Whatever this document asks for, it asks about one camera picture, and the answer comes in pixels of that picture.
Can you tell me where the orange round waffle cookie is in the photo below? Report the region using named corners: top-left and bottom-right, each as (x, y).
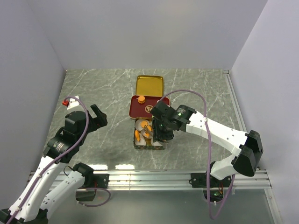
top-left (140, 121), bottom-right (149, 128)

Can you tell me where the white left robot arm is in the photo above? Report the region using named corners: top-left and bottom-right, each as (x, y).
top-left (0, 105), bottom-right (107, 224)

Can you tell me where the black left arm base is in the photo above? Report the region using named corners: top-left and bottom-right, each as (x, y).
top-left (75, 173), bottom-right (111, 204)

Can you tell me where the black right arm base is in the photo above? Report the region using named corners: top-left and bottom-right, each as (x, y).
top-left (189, 173), bottom-right (232, 203)

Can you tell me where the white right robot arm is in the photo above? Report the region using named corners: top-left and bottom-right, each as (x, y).
top-left (150, 101), bottom-right (263, 186)

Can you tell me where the white paper cup bottom-right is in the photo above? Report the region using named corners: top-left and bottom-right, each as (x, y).
top-left (150, 139), bottom-right (163, 147)

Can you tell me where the white paper cup centre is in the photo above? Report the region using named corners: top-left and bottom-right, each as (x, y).
top-left (141, 129), bottom-right (153, 139)

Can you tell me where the green gold cookie tin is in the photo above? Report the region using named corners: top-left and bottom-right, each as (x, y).
top-left (133, 117), bottom-right (167, 150)

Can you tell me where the white paper cup bottom-left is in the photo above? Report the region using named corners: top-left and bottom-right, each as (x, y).
top-left (134, 134), bottom-right (146, 146)

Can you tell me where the white paper cup top-left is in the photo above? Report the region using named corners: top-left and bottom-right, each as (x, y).
top-left (135, 119), bottom-right (150, 131)

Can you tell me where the red rectangular tray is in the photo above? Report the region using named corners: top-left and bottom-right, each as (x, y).
top-left (129, 95), bottom-right (162, 119)

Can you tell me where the round orange sandwich cookie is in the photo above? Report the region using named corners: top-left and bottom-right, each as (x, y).
top-left (138, 96), bottom-right (145, 104)

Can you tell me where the gold tin lid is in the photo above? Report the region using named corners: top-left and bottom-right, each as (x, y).
top-left (135, 75), bottom-right (164, 97)

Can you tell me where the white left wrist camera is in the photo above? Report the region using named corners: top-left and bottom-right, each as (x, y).
top-left (62, 95), bottom-right (80, 111)

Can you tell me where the aluminium mounting rail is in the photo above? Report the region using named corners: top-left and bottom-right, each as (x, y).
top-left (28, 170), bottom-right (273, 191)

